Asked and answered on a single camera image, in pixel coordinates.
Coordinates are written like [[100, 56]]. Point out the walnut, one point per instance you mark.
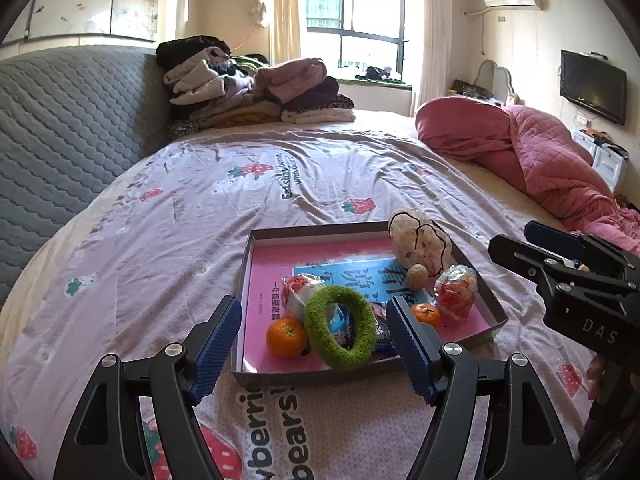
[[417, 277]]

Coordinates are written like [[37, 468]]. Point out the pile of folded clothes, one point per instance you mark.
[[212, 89]]

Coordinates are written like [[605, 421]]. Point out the beige curtain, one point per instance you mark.
[[286, 22]]

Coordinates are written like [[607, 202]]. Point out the window with dark frame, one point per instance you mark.
[[356, 34]]

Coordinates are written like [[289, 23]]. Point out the orange mandarin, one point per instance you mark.
[[286, 338], [426, 314]]

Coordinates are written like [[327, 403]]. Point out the wall mounted black television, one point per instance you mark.
[[594, 84]]

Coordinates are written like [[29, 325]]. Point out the red quilted duvet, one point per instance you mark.
[[534, 152]]

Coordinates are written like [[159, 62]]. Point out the grey quilted headboard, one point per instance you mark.
[[73, 119]]

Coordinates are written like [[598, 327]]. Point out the blossom painted wall panels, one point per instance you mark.
[[56, 18]]

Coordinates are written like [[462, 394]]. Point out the pink blue picture book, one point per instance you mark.
[[275, 279]]

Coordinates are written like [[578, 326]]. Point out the blue snack packet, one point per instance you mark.
[[342, 328]]

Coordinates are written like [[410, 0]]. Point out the dark shallow cardboard box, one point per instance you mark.
[[245, 309]]

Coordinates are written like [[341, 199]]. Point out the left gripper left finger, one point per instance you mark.
[[105, 437]]

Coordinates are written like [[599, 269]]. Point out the person's right hand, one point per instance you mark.
[[594, 374]]

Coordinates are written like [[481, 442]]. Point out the white drawer cabinet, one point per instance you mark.
[[608, 159]]

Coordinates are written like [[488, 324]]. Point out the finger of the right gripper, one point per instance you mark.
[[546, 269], [598, 255]]

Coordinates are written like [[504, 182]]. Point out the beige plush toy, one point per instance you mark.
[[417, 239]]

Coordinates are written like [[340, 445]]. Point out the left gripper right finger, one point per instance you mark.
[[523, 439]]

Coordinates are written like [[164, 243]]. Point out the red surprise egg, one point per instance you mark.
[[455, 291]]

